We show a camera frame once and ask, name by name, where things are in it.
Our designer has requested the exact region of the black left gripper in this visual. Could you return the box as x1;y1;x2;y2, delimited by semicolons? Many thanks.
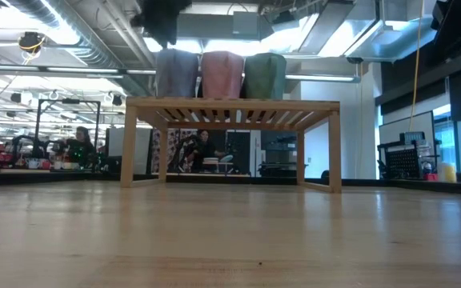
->
130;0;194;48

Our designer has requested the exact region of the grey mug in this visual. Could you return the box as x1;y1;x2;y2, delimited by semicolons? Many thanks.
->
155;48;200;98

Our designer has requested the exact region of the pink mug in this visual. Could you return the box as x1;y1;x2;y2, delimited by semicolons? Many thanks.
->
200;50;245;100

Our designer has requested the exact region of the green mug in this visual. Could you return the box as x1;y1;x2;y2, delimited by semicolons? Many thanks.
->
243;52;287;100

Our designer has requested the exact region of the long ceiling light tube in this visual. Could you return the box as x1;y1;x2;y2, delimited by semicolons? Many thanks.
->
0;63;362;83

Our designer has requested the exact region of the wooden slatted rack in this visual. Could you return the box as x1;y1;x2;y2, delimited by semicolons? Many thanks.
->
119;95;343;194

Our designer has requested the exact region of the patterned partition panel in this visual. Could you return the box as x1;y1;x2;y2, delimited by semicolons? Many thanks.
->
150;128;199;173

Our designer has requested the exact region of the white partition panel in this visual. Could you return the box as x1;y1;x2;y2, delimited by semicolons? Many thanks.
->
108;126;154;175

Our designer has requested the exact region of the person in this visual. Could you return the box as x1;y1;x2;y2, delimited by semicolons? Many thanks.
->
64;126;95;167
180;128;235;174

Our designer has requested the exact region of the grey equipment shelf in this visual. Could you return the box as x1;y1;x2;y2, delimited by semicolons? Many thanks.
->
260;135;298;177

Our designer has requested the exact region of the black pegboard rack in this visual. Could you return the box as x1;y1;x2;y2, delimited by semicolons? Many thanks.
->
377;130;443;181

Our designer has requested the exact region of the yellow container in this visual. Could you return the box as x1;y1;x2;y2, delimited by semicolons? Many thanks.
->
438;162;458;183

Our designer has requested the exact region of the black metal frame stand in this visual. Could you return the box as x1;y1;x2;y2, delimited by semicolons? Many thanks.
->
33;98;102;157

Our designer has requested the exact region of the silver ventilation duct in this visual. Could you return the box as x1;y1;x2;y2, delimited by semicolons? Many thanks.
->
298;0;439;63

